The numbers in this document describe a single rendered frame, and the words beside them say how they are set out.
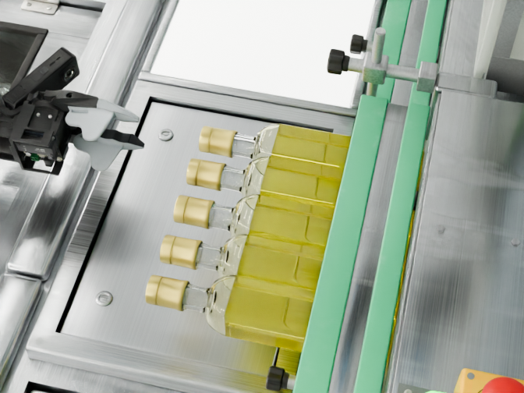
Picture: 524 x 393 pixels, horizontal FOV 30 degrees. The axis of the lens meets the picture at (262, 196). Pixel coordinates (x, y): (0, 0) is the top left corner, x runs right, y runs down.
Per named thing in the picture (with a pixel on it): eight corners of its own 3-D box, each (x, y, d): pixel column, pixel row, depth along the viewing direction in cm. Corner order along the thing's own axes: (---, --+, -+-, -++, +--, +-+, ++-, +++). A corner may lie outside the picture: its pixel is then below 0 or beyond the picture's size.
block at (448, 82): (483, 129, 119) (426, 119, 120) (499, 76, 111) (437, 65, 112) (481, 151, 117) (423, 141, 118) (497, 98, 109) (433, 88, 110)
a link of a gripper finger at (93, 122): (129, 150, 122) (63, 148, 125) (142, 112, 125) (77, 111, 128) (120, 136, 119) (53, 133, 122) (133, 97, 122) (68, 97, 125)
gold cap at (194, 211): (215, 211, 121) (182, 205, 122) (214, 194, 118) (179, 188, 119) (208, 235, 119) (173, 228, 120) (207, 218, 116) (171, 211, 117)
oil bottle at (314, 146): (419, 174, 126) (257, 145, 129) (425, 146, 122) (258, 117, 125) (412, 208, 123) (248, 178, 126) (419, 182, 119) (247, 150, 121)
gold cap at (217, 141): (238, 141, 128) (206, 135, 129) (237, 125, 125) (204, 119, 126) (231, 163, 126) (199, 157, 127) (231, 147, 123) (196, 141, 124)
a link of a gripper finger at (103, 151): (132, 185, 129) (65, 166, 129) (144, 149, 132) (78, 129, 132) (135, 174, 127) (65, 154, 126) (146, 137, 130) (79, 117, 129)
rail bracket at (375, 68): (424, 129, 121) (325, 112, 123) (445, 31, 108) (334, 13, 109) (421, 148, 120) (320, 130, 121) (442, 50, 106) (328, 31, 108)
